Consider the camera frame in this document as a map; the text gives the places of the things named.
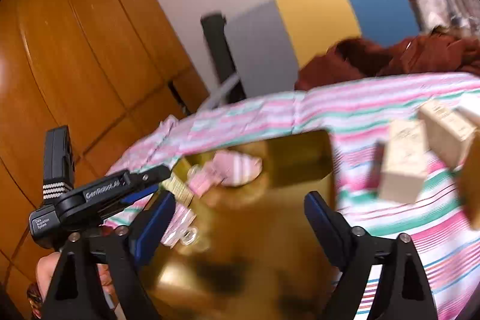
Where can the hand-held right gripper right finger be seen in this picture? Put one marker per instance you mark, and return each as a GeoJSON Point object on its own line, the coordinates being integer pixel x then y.
{"type": "Point", "coordinates": [322, 226]}

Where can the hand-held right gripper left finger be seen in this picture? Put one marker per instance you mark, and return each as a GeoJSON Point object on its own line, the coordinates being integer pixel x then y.
{"type": "Point", "coordinates": [153, 226]}

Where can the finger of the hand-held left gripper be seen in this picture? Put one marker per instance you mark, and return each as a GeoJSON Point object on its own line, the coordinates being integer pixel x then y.
{"type": "Point", "coordinates": [135, 197]}
{"type": "Point", "coordinates": [150, 175]}

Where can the gold metal tin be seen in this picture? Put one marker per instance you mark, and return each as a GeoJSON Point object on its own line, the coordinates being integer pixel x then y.
{"type": "Point", "coordinates": [243, 248]}

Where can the person's left hand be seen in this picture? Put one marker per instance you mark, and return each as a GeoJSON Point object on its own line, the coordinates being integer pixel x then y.
{"type": "Point", "coordinates": [47, 273]}

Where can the clear pink plastic item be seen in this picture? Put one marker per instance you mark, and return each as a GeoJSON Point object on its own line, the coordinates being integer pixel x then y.
{"type": "Point", "coordinates": [180, 230]}

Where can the beige cardboard box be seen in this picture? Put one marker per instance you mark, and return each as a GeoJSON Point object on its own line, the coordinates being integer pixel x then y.
{"type": "Point", "coordinates": [403, 162]}
{"type": "Point", "coordinates": [446, 132]}

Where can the pink green striped cloth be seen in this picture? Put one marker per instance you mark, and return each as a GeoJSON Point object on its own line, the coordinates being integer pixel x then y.
{"type": "Point", "coordinates": [375, 98]}

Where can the wooden wardrobe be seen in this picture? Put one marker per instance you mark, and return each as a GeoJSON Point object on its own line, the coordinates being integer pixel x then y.
{"type": "Point", "coordinates": [75, 42]}

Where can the gold metal object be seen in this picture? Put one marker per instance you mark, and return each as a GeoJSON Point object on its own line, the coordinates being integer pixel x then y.
{"type": "Point", "coordinates": [472, 185]}

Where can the grey yellow blue chair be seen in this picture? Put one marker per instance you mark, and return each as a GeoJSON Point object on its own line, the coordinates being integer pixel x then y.
{"type": "Point", "coordinates": [255, 50]}

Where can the brown cloth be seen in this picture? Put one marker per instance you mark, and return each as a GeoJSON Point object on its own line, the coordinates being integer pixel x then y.
{"type": "Point", "coordinates": [356, 61]}

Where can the white metal rail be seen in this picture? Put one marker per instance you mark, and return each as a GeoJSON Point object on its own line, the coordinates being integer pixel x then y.
{"type": "Point", "coordinates": [225, 89]}

